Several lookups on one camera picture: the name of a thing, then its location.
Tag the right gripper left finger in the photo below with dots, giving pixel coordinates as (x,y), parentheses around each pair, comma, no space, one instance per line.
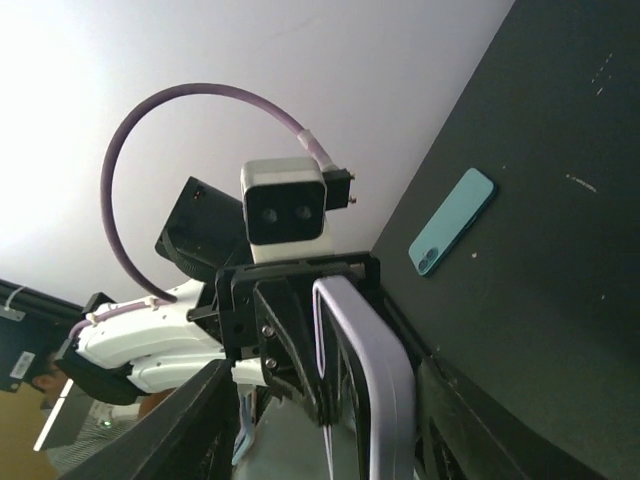
(190,435)

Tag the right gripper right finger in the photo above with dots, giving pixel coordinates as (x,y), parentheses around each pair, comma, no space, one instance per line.
(467,435)

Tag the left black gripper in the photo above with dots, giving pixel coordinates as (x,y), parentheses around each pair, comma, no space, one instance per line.
(270,328)

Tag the lavender phone case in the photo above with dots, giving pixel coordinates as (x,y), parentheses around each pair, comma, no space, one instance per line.
(383,387)

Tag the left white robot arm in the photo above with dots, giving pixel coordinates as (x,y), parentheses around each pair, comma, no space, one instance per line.
(124,350)

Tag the teal phone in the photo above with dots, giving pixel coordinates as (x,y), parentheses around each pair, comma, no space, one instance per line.
(454,216)

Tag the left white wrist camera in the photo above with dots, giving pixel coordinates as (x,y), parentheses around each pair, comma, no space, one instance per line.
(285,201)

